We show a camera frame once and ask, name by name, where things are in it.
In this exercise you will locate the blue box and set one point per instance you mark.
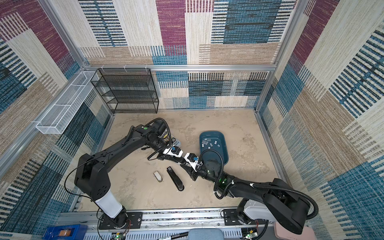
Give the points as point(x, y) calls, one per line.
point(69, 232)

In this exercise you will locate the treehouse paperback book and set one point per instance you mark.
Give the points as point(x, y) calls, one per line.
point(170, 140)

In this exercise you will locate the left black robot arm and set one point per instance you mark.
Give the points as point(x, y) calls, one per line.
point(92, 172)

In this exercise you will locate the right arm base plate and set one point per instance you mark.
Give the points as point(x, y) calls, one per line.
point(232, 218)

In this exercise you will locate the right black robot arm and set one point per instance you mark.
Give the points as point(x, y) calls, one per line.
point(290, 208)

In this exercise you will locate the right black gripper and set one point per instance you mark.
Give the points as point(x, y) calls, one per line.
point(193, 174)

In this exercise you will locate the white wire mesh basket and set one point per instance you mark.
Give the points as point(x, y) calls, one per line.
point(62, 112)

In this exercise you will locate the teal plastic tray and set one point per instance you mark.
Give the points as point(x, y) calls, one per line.
point(223, 151)

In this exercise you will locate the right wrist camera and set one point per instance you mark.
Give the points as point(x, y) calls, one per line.
point(195, 162)

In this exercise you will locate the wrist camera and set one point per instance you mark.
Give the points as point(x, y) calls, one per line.
point(195, 162)
point(173, 151)

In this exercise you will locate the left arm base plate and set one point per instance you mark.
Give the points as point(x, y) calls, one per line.
point(128, 220)

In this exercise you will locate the small white mini stapler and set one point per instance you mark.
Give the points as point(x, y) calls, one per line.
point(158, 176)

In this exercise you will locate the staple strips in tray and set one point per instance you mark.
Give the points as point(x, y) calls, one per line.
point(210, 143)

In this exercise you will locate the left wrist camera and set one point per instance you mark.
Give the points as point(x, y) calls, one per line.
point(173, 151)

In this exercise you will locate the black wire mesh shelf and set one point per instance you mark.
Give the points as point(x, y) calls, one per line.
point(127, 90)

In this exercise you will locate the grey blue chair back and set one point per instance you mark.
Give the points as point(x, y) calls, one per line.
point(205, 234)

